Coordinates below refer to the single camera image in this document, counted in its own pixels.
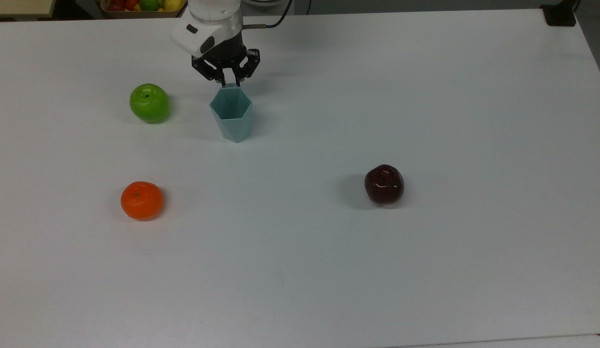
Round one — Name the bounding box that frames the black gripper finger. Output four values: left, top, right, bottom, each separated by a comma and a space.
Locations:
232, 48, 261, 87
191, 56, 227, 87

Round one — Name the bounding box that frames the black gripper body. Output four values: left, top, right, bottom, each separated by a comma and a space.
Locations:
202, 30, 248, 64

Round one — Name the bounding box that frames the light blue hexagonal mug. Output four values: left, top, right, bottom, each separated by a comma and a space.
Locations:
209, 83, 255, 144

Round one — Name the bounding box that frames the green apple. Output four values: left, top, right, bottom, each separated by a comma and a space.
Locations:
130, 84, 170, 123

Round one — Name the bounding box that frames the brown fruit basket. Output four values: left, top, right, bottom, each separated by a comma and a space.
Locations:
100, 0, 188, 20

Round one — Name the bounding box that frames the orange mandarin fruit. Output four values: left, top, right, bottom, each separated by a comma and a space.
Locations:
120, 181, 164, 221

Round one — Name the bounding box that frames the dark red apple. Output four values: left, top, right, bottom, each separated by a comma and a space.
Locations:
364, 164, 405, 206

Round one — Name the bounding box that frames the wooden shelf board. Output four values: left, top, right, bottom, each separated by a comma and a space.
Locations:
0, 0, 57, 20

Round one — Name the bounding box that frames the black stand base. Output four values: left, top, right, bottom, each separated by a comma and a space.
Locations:
541, 0, 580, 28

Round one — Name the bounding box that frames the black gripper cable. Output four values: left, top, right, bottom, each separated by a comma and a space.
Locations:
243, 0, 294, 29

